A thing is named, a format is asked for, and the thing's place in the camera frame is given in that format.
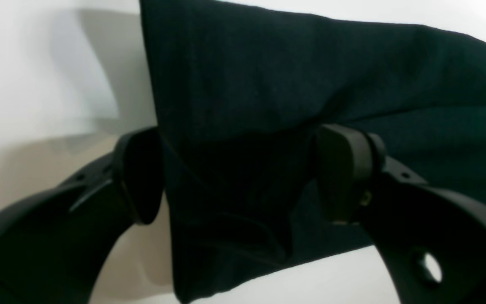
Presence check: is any black T-shirt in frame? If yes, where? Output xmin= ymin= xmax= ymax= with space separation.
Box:
xmin=140 ymin=0 xmax=486 ymax=304

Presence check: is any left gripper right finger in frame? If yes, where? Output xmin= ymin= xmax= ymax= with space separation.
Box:
xmin=316 ymin=125 xmax=486 ymax=304

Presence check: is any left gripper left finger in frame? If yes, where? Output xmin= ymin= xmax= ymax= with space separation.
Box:
xmin=0 ymin=127 xmax=164 ymax=304

